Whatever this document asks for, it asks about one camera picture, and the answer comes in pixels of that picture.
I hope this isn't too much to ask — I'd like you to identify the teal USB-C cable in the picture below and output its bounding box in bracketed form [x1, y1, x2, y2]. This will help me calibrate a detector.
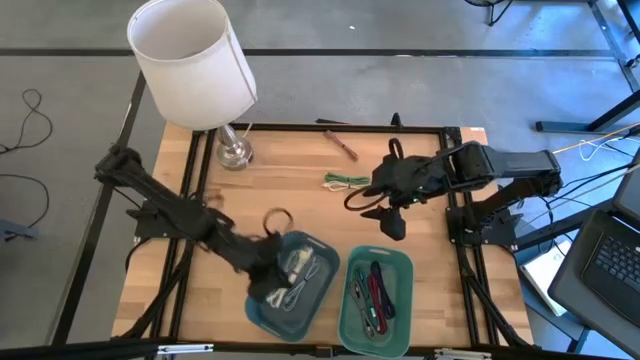
[353, 267, 376, 321]

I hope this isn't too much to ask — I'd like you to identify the green USB-C cable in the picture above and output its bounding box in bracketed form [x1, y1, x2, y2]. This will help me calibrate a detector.
[323, 172, 372, 185]

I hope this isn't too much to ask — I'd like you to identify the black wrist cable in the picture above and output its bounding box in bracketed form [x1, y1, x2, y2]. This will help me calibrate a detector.
[342, 137, 406, 212]
[261, 206, 295, 237]

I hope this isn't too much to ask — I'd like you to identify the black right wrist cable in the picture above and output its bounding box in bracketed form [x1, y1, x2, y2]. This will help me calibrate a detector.
[342, 137, 406, 212]

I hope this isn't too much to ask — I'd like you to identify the white lampshade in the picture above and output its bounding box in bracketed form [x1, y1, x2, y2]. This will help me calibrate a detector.
[126, 0, 259, 131]

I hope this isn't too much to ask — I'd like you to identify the blue plastic bin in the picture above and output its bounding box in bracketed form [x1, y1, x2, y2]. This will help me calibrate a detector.
[243, 229, 342, 344]

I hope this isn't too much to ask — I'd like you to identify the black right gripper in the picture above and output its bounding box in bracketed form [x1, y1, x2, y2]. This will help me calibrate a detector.
[359, 149, 454, 242]

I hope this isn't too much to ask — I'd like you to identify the white USB-C cable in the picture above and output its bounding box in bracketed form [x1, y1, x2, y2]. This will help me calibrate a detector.
[287, 245, 316, 274]

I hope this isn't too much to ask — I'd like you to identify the blue grey floor bracket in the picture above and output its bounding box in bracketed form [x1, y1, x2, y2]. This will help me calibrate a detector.
[0, 218, 41, 244]

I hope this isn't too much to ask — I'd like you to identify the black laptop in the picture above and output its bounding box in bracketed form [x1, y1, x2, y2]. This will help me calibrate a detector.
[547, 149, 640, 359]

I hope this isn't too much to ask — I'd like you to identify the silver lamp base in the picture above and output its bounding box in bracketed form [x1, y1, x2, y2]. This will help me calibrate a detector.
[215, 123, 255, 171]

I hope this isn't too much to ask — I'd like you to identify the black chair base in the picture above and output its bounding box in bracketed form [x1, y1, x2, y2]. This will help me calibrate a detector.
[463, 0, 516, 27]

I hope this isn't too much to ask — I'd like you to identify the white box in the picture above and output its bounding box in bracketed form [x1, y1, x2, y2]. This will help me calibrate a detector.
[519, 238, 574, 317]

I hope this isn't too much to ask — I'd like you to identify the red USB-C cable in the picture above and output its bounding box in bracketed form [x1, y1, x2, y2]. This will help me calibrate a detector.
[366, 272, 389, 335]

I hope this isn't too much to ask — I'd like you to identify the green plastic bin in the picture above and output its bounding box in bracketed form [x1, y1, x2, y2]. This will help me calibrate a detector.
[337, 244, 415, 360]

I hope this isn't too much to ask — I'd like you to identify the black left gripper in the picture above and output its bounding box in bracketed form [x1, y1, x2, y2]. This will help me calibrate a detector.
[238, 232, 295, 304]

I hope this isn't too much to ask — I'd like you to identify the black aluminium rig frame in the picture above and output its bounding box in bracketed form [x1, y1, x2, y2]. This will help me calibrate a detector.
[0, 337, 640, 360]

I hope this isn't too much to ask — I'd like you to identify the dark gray USB-C cable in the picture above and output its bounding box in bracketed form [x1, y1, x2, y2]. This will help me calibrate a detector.
[348, 279, 376, 340]

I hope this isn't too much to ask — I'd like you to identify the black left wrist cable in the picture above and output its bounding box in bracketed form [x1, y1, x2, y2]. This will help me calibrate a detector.
[261, 206, 295, 237]

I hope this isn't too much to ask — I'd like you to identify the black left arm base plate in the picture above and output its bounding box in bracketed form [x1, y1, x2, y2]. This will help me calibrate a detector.
[127, 199, 207, 240]

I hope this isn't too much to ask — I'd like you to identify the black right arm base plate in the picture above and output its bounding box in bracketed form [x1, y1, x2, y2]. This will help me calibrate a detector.
[446, 207, 519, 246]

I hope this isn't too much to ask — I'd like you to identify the black aluminium table frame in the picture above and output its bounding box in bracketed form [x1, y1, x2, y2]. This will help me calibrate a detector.
[119, 122, 534, 351]

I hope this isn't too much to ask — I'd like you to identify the yellow extension cable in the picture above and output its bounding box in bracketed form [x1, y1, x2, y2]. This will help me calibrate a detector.
[552, 122, 640, 164]

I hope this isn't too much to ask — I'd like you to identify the brown USB-C cable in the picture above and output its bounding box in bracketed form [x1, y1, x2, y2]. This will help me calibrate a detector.
[322, 129, 360, 163]

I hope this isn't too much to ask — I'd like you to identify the black floor cable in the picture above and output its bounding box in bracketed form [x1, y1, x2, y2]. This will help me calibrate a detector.
[0, 88, 54, 231]

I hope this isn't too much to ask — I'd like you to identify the black desk frame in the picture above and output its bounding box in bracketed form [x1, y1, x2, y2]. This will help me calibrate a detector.
[534, 0, 640, 134]

